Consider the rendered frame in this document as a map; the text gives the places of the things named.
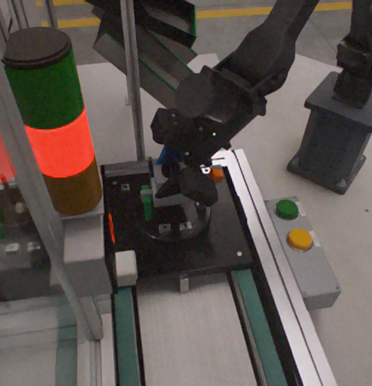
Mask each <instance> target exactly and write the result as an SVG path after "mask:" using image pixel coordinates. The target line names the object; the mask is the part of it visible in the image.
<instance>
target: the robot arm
mask: <svg viewBox="0 0 372 386"><path fill-rule="evenodd" d="M319 1H320V0H277V1H276V3H275V4H274V5H273V7H272V9H271V11H270V13H269V15H268V16H267V18H266V20H265V21H264V22H263V23H262V24H259V26H257V27H256V28H254V29H253V30H252V31H250V32H249V33H248V34H246V35H245V37H244V39H243V40H242V42H241V44H240V45H239V47H238V48H237V49H236V50H235V51H233V52H231V53H230V55H229V56H227V57H226V58H224V59H223V60H222V61H220V62H219V63H217V64H216V65H215V66H213V67H212V69H211V67H210V66H207V65H203V67H202V69H201V71H200V73H193V74H191V75H189V76H187V77H186V78H185V79H184V80H183V81H181V82H180V83H179V85H178V87H177V90H176V92H175V105H176V107H177V109H162V108H159V109H158V110H157V111H156V112H155V115H154V117H153V120H152V122H151V126H150V128H151V131H152V139H153V141H155V142H156V143H158V144H161V145H163V144H164V146H163V150H162V152H161V154H160V157H159V158H158V161H157V162H156V164H165V163H166V162H175V163H176V162H180V163H181V162H184V164H185V165H186V168H184V169H180V170H177V169H175V168H174V167H170V168H171V177H170V178H168V179H167V181H165V182H164V184H163V185H162V186H161V188H160V189H159V190H158V191H157V192H156V193H155V194H154V197H155V198H158V199H162V198H167V197H168V196H172V195H176V194H180V193H181V194H182V195H184V196H186V198H189V199H191V200H193V201H196V202H198V203H200V204H203V205H205V206H207V207H211V206H212V205H213V204H214V203H215V202H216V201H217V200H218V193H217V189H216V187H215V182H214V180H213V179H210V178H209V177H206V176H205V174H204V173H203V172H202V170H201V168H200V166H202V165H204V166H206V167H211V166H212V165H213V163H212V157H213V156H214V155H215V154H216V153H217V152H218V151H219V150H221V149H225V150H226V151H228V150H229V149H230V148H231V144H230V140H231V139H233V138H234V137H235V136H236V135H237V134H238V132H240V131H241V130H242V129H243V128H244V127H246V126H247V125H248V124H249V123H250V122H252V121H253V119H254V118H255V117H256V116H257V115H260V116H265V115H266V111H267V110H266V105H267V100H266V98H265V96H267V95H270V94H271V93H273V92H275V91H277V90H278V89H279V88H281V87H282V86H283V84H284V83H285V79H287V77H288V73H289V71H290V69H291V67H292V64H293V62H294V59H295V42H296V40H297V37H298V36H299V34H300V31H302V30H303V28H304V27H305V25H306V22H307V21H308V19H309V17H310V15H311V14H312V12H313V11H314V8H315V7H316V6H317V4H318V3H319ZM336 58H337V66H338V67H340V68H343V70H342V71H340V73H339V74H338V75H337V80H336V83H335V85H334V89H333V91H334V94H333V95H332V97H331V99H333V100H336V101H339V102H342V103H345V104H348V106H351V107H355V108H357V109H362V108H363V107H364V105H365V103H366V102H367V101H368V100H369V99H370V97H371V96H372V93H371V92H372V0H352V10H351V21H350V31H349V33H348V34H347V35H346V37H345V38H344V39H343V40H341V41H340V43H339V44H338V45H337V55H336ZM156 164H155V165H156Z"/></svg>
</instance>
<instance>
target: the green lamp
mask: <svg viewBox="0 0 372 386"><path fill-rule="evenodd" d="M4 69H5V73H6V76H7V78H8V82H9V84H10V86H11V91H12V93H13V95H14V99H15V101H16V104H17V108H18V109H19V110H20V114H21V118H22V119H23V123H24V124H25V125H26V126H28V127H31V128H35V129H41V130H51V129H56V128H59V127H64V126H66V125H68V124H71V123H72V122H74V121H75V120H76V119H78V118H79V117H80V116H81V114H82V113H83V110H84V99H83V95H82V91H81V84H80V81H79V76H78V69H77V66H76V61H75V54H73V50H72V46H71V49H70V51H69V52H68V53H67V54H66V55H65V56H64V57H63V58H62V59H61V60H59V61H57V62H55V63H54V64H52V65H49V66H44V67H41V68H36V69H18V68H14V67H11V66H8V65H6V66H5V67H4Z"/></svg>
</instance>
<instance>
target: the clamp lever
mask: <svg viewBox="0 0 372 386"><path fill-rule="evenodd" d="M205 176H206V177H209V178H210V179H213V180H214V182H215V185H216V183H220V182H221V181H222V179H223V178H224V176H223V173H222V170H221V169H217V168H211V170H210V171H209V174H205Z"/></svg>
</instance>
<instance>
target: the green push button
mask: <svg viewBox="0 0 372 386"><path fill-rule="evenodd" d="M276 212H277V213H278V215H279V216H281V217H283V218H287V219H290V218H293V217H295V216H296V214H297V205H296V203H295V202H293V201H290V200H280V201H279V202H278V203H277V205H276Z"/></svg>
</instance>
